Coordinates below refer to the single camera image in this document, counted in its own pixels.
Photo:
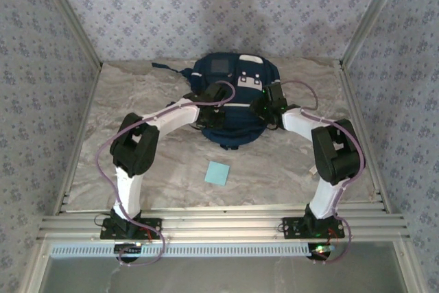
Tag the navy blue school backpack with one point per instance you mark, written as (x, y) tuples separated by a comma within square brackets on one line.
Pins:
[(236, 135)]

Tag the light blue sticky note pad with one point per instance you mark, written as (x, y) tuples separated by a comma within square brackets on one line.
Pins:
[(217, 173)]

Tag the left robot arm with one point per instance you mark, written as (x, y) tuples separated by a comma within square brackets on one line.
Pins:
[(133, 142)]

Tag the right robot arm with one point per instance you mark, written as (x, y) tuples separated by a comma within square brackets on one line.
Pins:
[(337, 155)]

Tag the small beige eraser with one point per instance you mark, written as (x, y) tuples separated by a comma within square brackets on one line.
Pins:
[(313, 171)]

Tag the small controller board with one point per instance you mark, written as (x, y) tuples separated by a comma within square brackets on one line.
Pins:
[(128, 248), (320, 248)]

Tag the aluminium front frame rails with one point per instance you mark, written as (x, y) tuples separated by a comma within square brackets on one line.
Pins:
[(223, 224)]

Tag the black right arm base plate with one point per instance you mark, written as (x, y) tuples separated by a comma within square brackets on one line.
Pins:
[(291, 233)]

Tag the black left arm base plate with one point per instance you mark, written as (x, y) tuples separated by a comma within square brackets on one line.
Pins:
[(154, 234)]

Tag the aluminium corner post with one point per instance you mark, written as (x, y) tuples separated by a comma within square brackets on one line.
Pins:
[(372, 15), (71, 15)]

